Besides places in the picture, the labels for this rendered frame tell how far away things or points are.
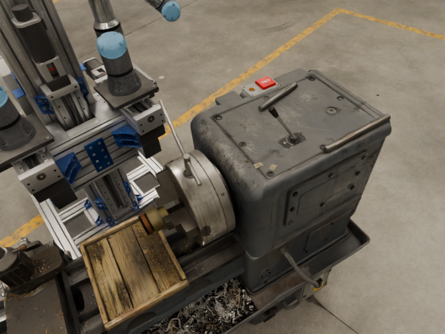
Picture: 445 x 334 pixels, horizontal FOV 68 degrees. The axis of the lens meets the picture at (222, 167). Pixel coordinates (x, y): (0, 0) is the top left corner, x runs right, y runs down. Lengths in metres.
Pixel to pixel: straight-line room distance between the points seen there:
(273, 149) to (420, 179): 1.97
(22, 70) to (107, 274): 0.88
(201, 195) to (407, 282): 1.65
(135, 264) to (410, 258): 1.76
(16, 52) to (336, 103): 1.23
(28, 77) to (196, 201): 0.92
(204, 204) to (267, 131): 0.33
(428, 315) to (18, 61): 2.40
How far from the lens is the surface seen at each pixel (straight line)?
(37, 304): 1.30
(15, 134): 1.49
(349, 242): 1.76
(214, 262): 1.29
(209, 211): 1.04
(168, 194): 1.14
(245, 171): 1.02
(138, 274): 1.30
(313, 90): 1.34
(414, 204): 2.75
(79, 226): 2.39
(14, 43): 1.56
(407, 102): 3.62
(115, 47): 1.48
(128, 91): 1.56
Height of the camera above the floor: 2.02
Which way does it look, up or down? 48 degrees down
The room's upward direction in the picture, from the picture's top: 5 degrees counter-clockwise
